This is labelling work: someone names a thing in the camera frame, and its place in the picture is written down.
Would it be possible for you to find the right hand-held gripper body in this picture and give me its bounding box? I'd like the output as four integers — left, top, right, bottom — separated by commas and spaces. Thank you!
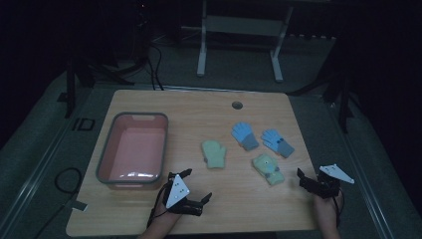
307, 163, 355, 200

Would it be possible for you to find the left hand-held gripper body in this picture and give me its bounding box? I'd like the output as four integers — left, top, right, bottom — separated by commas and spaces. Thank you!
161, 172, 204, 217

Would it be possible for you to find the green mitten with print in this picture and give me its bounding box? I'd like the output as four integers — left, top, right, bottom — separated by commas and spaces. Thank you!
251, 152, 286, 186

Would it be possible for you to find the pink basin with grey rim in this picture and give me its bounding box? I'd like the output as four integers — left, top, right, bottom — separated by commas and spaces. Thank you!
95, 112, 169, 191

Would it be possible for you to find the person's left hand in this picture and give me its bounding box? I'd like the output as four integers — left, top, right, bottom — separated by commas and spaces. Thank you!
150, 198, 183, 227

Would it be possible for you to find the person's right hand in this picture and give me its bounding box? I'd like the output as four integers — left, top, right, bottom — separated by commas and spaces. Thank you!
313, 191, 344, 221

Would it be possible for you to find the plain green mitten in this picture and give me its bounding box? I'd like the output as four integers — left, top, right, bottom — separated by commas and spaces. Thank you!
200, 139, 228, 169

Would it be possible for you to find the blue glove with dark patches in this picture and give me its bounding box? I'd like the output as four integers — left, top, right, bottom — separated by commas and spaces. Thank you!
260, 128, 296, 159

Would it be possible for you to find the blue and grey knit glove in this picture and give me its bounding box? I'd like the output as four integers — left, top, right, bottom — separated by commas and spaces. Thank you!
230, 121, 260, 151

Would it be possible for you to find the black tripod stand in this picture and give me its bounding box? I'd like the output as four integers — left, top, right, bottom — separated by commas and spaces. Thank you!
56, 54, 135, 120
288, 46, 355, 134

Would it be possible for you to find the grey tape strip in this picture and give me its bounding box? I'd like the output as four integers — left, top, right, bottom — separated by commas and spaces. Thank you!
71, 199, 89, 213

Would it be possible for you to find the white metal stand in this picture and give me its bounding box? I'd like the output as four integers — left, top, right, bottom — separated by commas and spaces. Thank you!
196, 0, 295, 84

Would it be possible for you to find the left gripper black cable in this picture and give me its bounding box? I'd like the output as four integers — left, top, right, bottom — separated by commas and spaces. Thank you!
146, 183, 171, 228

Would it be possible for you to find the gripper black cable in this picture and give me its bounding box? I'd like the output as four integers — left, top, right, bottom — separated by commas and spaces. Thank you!
332, 187, 345, 229
146, 183, 171, 228

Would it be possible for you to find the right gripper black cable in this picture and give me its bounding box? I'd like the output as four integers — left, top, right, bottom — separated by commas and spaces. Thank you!
332, 187, 345, 229

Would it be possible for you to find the black hanging cable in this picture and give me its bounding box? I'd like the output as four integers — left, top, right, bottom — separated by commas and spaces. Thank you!
145, 41, 165, 92

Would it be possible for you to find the black looped floor cable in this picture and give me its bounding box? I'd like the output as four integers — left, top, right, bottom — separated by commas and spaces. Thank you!
32, 166, 84, 239

